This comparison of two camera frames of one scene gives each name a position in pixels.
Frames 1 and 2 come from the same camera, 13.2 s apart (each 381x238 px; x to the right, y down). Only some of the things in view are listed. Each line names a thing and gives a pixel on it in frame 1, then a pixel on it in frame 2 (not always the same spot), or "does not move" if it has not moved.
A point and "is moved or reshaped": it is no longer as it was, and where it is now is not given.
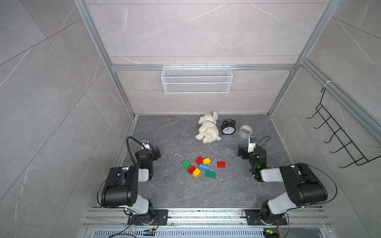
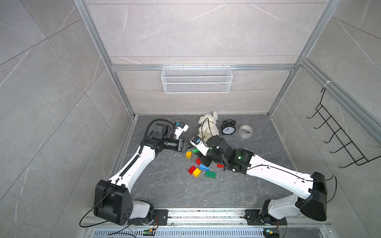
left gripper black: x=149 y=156 to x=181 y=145
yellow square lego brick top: x=207 y=161 is moved or reshaped
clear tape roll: x=245 y=131 does not move
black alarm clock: x=228 y=126 does not move
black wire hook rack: x=358 y=158 does not move
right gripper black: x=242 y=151 to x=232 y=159
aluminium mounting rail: x=118 y=217 does not move
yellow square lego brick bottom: x=197 y=172 does not move
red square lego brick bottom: x=191 y=169 does not move
